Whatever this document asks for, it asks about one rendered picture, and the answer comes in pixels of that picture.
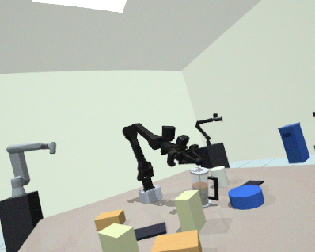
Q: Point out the tan block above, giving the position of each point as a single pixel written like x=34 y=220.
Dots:
x=106 y=219
x=187 y=241

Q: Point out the pale green rectangular block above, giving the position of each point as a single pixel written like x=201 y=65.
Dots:
x=190 y=211
x=118 y=238

